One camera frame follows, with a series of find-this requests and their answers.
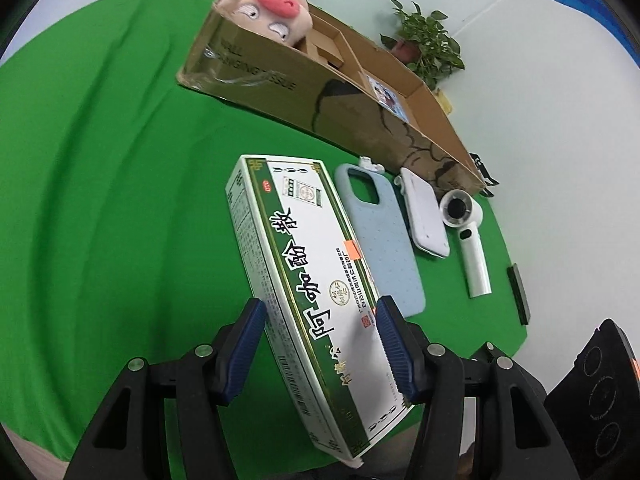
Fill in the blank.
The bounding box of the blue board game box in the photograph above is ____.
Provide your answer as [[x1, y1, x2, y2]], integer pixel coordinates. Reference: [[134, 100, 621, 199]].
[[362, 70, 419, 127]]

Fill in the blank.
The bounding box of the black plastic bracket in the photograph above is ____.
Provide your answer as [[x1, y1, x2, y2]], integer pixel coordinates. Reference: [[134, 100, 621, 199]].
[[470, 153, 500, 198]]

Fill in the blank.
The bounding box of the white handheld fan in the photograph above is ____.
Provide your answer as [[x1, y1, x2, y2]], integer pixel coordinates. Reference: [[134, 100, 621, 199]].
[[439, 190, 492, 298]]

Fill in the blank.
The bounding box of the green tablecloth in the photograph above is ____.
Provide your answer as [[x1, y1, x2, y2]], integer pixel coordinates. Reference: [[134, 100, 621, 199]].
[[0, 0, 531, 480]]

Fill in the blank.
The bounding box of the light blue phone case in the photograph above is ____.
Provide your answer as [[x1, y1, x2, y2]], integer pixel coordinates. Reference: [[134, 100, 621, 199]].
[[334, 164, 426, 318]]

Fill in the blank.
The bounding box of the white device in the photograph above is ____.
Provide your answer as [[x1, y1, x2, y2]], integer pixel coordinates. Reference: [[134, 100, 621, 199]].
[[394, 167, 450, 259]]

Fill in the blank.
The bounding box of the green white medicine box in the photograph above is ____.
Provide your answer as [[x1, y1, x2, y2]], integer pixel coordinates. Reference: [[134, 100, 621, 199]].
[[226, 155, 412, 468]]

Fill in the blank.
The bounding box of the black right camera box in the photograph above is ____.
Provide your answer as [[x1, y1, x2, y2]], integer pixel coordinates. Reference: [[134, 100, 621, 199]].
[[544, 318, 639, 479]]

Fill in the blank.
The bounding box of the pink pig plush toy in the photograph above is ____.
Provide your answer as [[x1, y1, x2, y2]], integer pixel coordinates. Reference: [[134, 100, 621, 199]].
[[213, 0, 312, 47]]

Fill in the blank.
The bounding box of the black flat bar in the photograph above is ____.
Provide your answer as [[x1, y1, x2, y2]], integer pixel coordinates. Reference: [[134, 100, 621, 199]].
[[506, 263, 530, 326]]

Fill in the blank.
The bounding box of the large cardboard box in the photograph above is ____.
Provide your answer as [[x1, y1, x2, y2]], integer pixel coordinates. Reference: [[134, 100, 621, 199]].
[[177, 8, 485, 194]]

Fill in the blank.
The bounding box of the right potted green plant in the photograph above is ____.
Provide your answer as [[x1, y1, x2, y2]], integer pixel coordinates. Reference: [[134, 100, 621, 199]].
[[380, 0, 465, 91]]

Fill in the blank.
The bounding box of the yellow dried leaf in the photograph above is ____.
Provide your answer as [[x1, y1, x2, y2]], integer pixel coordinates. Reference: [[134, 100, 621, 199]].
[[433, 89, 454, 115]]

